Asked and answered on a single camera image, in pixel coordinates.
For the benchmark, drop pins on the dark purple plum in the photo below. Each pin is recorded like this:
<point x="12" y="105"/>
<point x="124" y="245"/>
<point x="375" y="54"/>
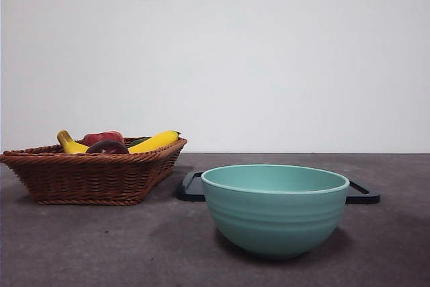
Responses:
<point x="107" y="148"/>

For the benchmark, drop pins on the teal ceramic bowl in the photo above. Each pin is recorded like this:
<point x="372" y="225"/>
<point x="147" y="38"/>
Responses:
<point x="275" y="219"/>

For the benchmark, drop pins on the yellow banana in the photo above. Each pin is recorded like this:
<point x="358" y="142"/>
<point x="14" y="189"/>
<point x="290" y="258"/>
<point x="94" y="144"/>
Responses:
<point x="158" y="140"/>

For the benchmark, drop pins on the green vegetable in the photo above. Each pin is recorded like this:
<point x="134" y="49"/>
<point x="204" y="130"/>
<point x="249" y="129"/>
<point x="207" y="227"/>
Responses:
<point x="139" y="141"/>

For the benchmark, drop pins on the red apple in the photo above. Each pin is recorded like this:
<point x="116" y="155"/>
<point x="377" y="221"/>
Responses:
<point x="102" y="136"/>

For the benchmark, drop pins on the brown wicker basket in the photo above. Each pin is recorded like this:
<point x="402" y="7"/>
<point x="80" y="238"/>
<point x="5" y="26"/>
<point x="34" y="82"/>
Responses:
<point x="87" y="179"/>

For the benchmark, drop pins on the dark rectangular tray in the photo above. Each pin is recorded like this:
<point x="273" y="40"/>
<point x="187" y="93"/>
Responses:
<point x="364" y="196"/>

